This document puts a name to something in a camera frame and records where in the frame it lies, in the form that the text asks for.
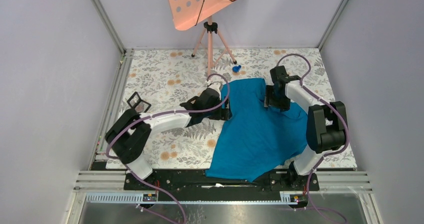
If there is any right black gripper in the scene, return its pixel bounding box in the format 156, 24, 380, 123
263, 85, 291, 113

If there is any blue t-shirt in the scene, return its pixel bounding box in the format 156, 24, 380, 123
205, 78, 308, 182

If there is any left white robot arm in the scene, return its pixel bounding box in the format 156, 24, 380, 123
105, 87, 232, 189

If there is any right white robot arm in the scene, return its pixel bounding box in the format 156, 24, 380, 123
264, 66, 349, 190

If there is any small blue brooch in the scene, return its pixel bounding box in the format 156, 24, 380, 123
232, 65, 242, 73

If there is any floral patterned table mat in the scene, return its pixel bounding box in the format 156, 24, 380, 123
105, 48, 358, 170

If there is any pink music stand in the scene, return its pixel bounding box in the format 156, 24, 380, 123
168, 0, 238, 83

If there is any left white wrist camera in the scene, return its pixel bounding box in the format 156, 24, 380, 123
206, 80, 223, 95

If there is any black square frame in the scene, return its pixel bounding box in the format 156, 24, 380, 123
126, 91, 152, 113

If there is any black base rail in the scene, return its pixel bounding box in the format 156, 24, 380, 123
123, 169, 320, 204

